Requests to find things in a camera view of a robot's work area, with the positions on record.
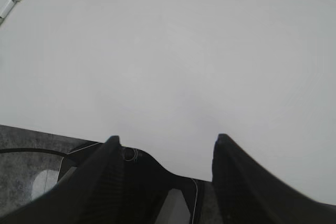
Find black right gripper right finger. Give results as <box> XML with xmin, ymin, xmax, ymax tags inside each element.
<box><xmin>212</xmin><ymin>134</ymin><xmax>335</xmax><ymax>223</ymax></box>

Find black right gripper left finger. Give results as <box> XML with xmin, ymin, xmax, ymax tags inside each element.
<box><xmin>1</xmin><ymin>136</ymin><xmax>123</xmax><ymax>223</ymax></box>

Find black floor cables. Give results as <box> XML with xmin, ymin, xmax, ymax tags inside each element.
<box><xmin>0</xmin><ymin>148</ymin><xmax>70</xmax><ymax>158</ymax></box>

